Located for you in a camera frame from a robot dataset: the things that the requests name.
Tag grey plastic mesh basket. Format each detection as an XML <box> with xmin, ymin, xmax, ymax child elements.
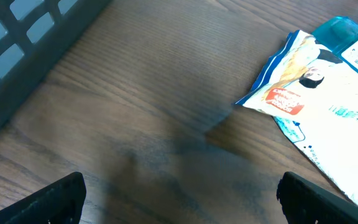
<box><xmin>0</xmin><ymin>0</ymin><xmax>110</xmax><ymax>129</ymax></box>

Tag teal mouthwash bottle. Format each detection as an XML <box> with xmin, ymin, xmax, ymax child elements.
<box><xmin>312</xmin><ymin>16</ymin><xmax>358</xmax><ymax>73</ymax></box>

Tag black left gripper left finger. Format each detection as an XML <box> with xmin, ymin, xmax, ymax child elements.
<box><xmin>0</xmin><ymin>172</ymin><xmax>86</xmax><ymax>224</ymax></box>

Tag red white snack package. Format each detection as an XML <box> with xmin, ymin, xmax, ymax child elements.
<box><xmin>238</xmin><ymin>30</ymin><xmax>358</xmax><ymax>205</ymax></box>

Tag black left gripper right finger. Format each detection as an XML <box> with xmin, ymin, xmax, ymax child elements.
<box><xmin>276</xmin><ymin>172</ymin><xmax>358</xmax><ymax>224</ymax></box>

